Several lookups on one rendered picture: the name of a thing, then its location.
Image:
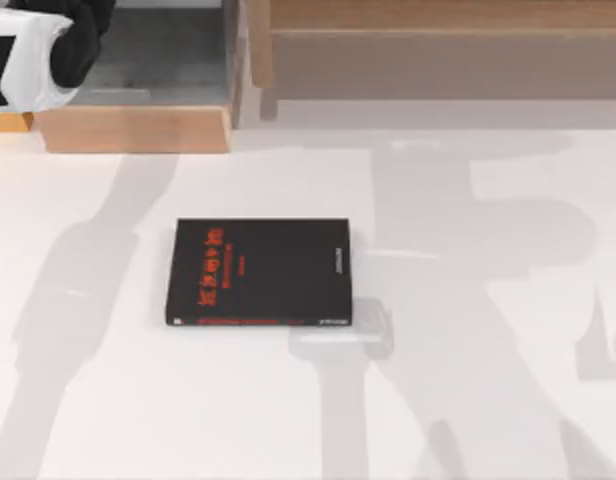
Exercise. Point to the grey pierced drawer inside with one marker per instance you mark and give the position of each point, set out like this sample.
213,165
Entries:
160,52

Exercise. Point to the wooden open shelf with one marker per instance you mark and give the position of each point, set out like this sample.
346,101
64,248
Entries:
438,45

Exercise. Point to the pale wooden drawer front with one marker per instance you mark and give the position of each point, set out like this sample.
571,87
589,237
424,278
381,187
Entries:
133,129

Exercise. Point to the black book with red lettering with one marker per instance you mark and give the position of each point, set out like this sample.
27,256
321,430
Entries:
260,272

